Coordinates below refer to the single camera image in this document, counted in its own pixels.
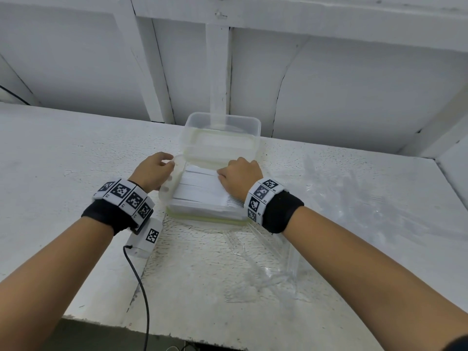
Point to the person's right hand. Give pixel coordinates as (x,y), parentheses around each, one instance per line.
(241,177)

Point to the person's left hand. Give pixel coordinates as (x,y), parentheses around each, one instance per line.
(148,171)

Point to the person's right fingers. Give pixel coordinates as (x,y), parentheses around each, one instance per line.
(225,177)

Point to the person's left thumb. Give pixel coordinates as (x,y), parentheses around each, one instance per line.
(169,169)

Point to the stack of white plastic forks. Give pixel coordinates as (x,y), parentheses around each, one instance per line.
(199,190)

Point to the clear green-rimmed plastic box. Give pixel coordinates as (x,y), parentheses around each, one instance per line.
(204,217)

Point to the person's right forearm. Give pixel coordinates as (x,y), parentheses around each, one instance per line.
(365,285)

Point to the person's left forearm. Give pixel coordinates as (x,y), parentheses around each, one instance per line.
(47,285)

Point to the clear plastic box lid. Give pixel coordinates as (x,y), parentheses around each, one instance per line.
(221,140)

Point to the right white marker band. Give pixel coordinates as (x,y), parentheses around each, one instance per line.
(260,199)

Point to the white marker band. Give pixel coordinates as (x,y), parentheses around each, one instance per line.
(260,199)
(126,196)

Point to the left white marker band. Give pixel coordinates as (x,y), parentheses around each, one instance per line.
(126,196)

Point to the clear plastic bag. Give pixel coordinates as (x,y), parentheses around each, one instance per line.
(270,266)

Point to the dark sleeve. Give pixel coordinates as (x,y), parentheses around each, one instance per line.
(457,344)

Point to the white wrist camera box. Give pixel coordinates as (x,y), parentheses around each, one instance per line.
(146,238)

